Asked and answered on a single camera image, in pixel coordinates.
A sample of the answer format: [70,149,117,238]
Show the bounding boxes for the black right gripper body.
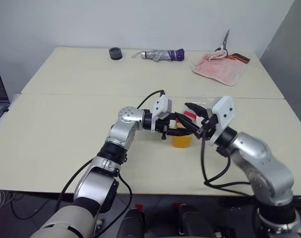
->
[195,115,219,142]

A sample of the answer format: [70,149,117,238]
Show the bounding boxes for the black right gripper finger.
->
[185,102,209,120]
[175,112,202,137]

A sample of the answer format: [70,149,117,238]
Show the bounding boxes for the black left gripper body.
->
[156,114,178,140]

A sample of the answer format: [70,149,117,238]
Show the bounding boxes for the clear bottle with orange drink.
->
[171,105,200,149]

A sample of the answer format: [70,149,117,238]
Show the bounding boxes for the clear wine glass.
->
[186,96,217,112]

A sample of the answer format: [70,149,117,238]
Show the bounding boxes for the pink towel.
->
[191,51,247,87]

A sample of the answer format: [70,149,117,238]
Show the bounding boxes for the folded silver purple umbrella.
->
[131,48,186,63]

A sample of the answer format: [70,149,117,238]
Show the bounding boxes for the orange and black tool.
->
[226,53,251,64]

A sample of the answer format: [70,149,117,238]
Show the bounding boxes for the dark rounded shape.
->
[117,208,146,238]
[177,203,217,238]

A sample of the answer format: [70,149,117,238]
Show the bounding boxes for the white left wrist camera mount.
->
[151,95,174,132]

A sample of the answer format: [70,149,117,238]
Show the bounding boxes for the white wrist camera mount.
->
[151,95,174,132]
[206,96,235,147]

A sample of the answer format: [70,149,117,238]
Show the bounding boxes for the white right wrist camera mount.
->
[206,96,235,147]

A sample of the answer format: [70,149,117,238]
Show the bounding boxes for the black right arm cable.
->
[201,133,255,196]

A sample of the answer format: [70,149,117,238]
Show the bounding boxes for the black floor cable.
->
[11,195,50,221]

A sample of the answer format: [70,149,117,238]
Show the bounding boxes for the white floor wires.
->
[0,190,15,212]

